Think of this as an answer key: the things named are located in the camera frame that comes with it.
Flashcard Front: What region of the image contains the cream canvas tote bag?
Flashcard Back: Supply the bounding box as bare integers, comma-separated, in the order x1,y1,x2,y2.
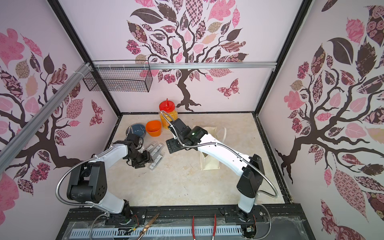
200,127,227,171

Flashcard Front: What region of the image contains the aluminium rail back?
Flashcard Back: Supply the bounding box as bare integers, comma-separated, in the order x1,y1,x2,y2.
94,61,277,70

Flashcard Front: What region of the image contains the white slotted cable duct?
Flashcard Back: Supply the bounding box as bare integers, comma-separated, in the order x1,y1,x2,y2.
64,225,244,240

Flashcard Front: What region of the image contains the black wire basket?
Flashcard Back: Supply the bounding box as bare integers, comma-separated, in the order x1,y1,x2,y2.
83,62,154,93

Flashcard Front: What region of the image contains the brown flat stick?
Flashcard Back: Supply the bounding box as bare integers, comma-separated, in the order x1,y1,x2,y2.
137,213,160,240

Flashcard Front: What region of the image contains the orange plastic bowl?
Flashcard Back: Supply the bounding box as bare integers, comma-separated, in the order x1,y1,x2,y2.
146,120,162,137

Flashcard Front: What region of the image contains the aluminium rail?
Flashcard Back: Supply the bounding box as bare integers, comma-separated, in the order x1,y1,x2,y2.
94,61,277,70
1,63,91,173

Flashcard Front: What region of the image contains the black corner frame post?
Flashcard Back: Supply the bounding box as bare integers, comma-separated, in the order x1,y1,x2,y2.
254,0,313,116

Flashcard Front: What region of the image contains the red lid yellow candy jar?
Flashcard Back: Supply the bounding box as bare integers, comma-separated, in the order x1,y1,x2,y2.
159,99,178,130

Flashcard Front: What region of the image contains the aluminium rail left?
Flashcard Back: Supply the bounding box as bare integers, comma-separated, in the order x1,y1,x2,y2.
1,63,91,173

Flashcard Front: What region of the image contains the blue grey bowl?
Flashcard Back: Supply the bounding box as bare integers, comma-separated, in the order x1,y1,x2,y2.
126,124,147,138

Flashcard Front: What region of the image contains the black left corner post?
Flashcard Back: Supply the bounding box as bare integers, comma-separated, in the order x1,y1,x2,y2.
47,0,122,118

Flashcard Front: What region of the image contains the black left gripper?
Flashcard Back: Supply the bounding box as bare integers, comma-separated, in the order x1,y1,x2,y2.
125,149,154,169

